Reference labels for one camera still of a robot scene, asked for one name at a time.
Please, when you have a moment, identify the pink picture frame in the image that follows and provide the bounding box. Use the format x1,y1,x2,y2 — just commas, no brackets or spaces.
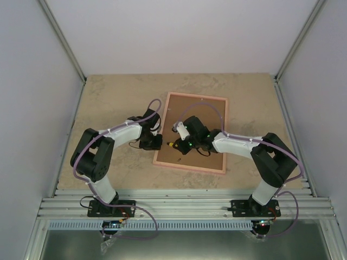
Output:
152,91,230,176

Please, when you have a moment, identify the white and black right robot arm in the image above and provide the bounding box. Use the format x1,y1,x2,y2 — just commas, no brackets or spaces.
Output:
172,116,299,216

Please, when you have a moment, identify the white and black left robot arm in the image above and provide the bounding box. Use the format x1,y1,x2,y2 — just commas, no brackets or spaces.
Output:
70,108,163,216

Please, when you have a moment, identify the clear plastic bag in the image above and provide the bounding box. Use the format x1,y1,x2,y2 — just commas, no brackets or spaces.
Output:
100,237,114,255

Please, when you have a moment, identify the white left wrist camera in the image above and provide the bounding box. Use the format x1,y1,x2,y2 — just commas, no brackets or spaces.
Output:
150,122,161,136

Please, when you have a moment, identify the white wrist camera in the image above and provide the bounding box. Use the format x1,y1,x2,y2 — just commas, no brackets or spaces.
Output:
150,122,161,136
172,121,190,141

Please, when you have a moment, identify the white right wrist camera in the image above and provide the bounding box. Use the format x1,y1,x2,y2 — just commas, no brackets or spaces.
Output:
172,121,190,141

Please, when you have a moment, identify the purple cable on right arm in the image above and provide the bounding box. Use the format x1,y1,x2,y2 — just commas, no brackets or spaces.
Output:
177,102,305,239

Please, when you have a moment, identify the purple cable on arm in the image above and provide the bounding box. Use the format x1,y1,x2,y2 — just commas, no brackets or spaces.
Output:
73,99,159,241
177,102,305,239

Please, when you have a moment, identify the aluminium rail mounting base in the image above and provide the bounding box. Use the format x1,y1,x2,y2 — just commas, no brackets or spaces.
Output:
37,181,336,220

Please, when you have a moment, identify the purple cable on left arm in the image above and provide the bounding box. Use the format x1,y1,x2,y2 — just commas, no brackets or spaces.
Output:
73,99,159,241

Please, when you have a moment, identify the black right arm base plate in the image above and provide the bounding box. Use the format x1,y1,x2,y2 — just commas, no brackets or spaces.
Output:
227,199,281,218

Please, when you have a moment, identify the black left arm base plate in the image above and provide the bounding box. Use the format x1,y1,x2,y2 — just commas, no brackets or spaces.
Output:
87,199,136,218

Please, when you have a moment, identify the grey slotted cable duct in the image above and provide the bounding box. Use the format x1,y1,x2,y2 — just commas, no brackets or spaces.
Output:
48,220,255,231

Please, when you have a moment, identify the left aluminium corner post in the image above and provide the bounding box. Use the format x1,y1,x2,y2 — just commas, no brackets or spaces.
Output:
37,0,87,83

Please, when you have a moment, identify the aluminium corner post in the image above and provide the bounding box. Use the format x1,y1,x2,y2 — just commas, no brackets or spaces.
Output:
273,0,327,82
37,0,87,83

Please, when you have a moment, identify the right aluminium corner post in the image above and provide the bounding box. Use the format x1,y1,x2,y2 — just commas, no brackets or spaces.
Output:
273,0,327,82

